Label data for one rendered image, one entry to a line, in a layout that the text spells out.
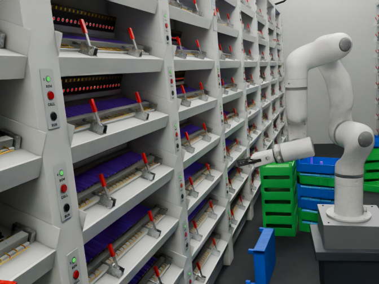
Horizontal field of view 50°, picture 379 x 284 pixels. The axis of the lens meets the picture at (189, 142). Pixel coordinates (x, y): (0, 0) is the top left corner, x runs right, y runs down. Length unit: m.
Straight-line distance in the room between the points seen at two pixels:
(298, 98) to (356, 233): 0.62
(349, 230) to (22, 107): 1.42
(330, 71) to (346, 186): 0.49
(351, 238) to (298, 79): 0.71
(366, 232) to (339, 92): 0.59
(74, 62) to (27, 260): 0.44
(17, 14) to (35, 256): 0.47
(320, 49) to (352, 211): 0.71
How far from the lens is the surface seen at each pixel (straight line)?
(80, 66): 1.01
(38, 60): 0.88
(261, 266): 2.09
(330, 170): 2.61
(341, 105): 1.82
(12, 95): 0.88
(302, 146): 1.75
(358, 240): 1.90
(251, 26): 3.52
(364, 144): 1.79
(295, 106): 1.72
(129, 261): 1.25
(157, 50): 1.47
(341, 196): 1.91
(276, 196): 2.64
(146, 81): 1.49
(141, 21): 1.50
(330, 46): 1.71
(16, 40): 0.87
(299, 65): 1.72
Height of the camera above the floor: 1.07
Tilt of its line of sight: 9 degrees down
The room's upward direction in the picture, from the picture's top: 5 degrees counter-clockwise
